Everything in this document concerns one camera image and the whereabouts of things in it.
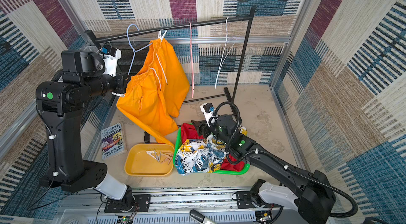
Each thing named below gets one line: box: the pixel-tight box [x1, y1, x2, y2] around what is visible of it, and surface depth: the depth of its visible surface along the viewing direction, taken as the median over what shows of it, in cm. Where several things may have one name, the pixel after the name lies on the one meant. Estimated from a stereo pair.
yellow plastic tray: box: [124, 143, 175, 177], surface depth 87 cm
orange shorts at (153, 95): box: [117, 39, 190, 145], surface depth 75 cm
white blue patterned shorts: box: [174, 134, 227, 176], surface depth 76 cm
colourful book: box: [100, 122, 125, 161], surface depth 93 cm
